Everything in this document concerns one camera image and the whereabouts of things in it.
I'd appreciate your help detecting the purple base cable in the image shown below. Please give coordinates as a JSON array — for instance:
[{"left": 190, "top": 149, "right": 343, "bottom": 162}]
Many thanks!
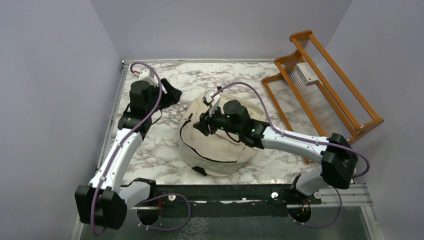
[
  {"left": 136, "top": 193, "right": 192, "bottom": 232},
  {"left": 287, "top": 187, "right": 344, "bottom": 229}
]

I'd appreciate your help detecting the wooden rack with clear slats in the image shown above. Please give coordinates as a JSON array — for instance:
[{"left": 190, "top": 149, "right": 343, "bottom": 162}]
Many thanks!
[{"left": 261, "top": 30, "right": 384, "bottom": 145}]

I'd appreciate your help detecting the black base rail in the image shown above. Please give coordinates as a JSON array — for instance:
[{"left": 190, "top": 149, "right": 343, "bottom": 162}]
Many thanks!
[{"left": 134, "top": 184, "right": 321, "bottom": 218}]

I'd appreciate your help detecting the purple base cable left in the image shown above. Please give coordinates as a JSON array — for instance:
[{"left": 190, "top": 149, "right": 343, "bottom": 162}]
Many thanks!
[{"left": 136, "top": 193, "right": 192, "bottom": 232}]

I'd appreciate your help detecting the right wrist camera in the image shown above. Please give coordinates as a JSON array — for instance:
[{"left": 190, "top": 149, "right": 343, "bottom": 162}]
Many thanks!
[{"left": 202, "top": 89, "right": 221, "bottom": 117}]

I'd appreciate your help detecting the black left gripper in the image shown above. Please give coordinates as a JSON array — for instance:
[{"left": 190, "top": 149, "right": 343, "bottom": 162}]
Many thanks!
[{"left": 146, "top": 77, "right": 183, "bottom": 115}]

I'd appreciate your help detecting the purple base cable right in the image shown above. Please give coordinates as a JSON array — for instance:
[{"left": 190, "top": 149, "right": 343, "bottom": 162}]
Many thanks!
[{"left": 287, "top": 187, "right": 344, "bottom": 229}]

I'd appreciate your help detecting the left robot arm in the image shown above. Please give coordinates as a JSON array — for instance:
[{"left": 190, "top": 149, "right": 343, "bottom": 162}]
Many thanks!
[{"left": 74, "top": 78, "right": 182, "bottom": 230}]

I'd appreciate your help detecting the small white red box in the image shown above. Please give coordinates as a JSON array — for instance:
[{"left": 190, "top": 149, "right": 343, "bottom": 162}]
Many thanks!
[{"left": 295, "top": 62, "right": 320, "bottom": 86}]

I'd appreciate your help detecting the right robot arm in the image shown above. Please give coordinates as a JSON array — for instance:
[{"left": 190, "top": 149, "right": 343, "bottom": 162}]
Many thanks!
[{"left": 193, "top": 100, "right": 358, "bottom": 204}]

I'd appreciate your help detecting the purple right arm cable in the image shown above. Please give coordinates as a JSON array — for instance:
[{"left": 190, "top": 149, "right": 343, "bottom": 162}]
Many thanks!
[{"left": 211, "top": 81, "right": 371, "bottom": 179}]

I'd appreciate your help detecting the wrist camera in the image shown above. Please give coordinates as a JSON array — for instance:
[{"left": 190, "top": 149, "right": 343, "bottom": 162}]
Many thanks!
[
  {"left": 134, "top": 68, "right": 158, "bottom": 87},
  {"left": 202, "top": 89, "right": 221, "bottom": 117}
]

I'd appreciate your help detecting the cream canvas backpack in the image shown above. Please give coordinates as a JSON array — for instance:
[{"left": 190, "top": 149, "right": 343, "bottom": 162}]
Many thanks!
[{"left": 178, "top": 90, "right": 262, "bottom": 177}]

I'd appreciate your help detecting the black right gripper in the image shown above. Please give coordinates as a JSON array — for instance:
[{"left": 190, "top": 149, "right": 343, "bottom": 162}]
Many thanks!
[{"left": 193, "top": 102, "right": 242, "bottom": 136}]

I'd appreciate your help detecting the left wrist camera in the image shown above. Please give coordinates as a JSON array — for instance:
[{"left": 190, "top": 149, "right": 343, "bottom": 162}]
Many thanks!
[{"left": 134, "top": 68, "right": 158, "bottom": 87}]

